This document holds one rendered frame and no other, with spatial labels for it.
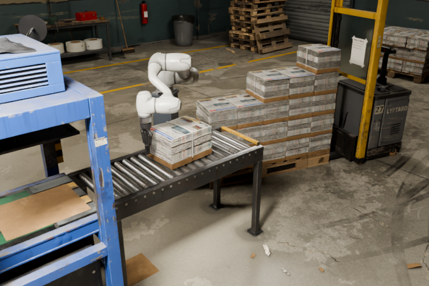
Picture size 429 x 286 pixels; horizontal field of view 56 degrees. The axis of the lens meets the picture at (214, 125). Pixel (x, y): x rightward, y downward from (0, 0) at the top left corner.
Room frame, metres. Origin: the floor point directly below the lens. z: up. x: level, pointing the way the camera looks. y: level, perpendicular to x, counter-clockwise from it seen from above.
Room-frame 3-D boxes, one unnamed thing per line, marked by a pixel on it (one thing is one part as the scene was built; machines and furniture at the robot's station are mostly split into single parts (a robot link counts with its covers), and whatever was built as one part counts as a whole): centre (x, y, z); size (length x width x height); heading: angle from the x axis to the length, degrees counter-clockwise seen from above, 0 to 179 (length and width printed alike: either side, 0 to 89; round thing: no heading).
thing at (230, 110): (3.95, -0.42, 0.42); 1.17 x 0.39 x 0.83; 113
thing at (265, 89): (4.00, -0.54, 0.95); 0.38 x 0.29 x 0.23; 24
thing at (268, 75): (3.98, -0.55, 1.06); 0.37 x 0.29 x 0.01; 24
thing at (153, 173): (2.52, 0.46, 0.77); 0.47 x 0.05 x 0.05; 40
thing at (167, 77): (3.62, 0.45, 1.17); 0.18 x 0.16 x 0.22; 88
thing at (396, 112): (4.54, -1.83, 0.40); 0.69 x 0.55 x 0.80; 23
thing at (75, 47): (8.85, 3.21, 0.55); 1.80 x 0.70 x 1.09; 130
